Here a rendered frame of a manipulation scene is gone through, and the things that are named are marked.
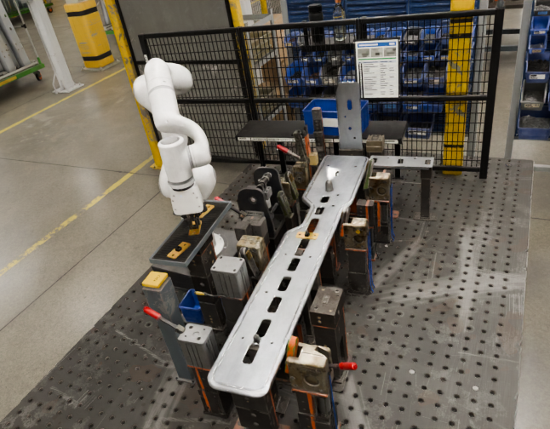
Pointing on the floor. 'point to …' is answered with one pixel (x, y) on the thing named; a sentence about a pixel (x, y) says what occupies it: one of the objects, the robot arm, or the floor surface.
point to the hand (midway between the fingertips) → (193, 222)
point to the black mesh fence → (342, 79)
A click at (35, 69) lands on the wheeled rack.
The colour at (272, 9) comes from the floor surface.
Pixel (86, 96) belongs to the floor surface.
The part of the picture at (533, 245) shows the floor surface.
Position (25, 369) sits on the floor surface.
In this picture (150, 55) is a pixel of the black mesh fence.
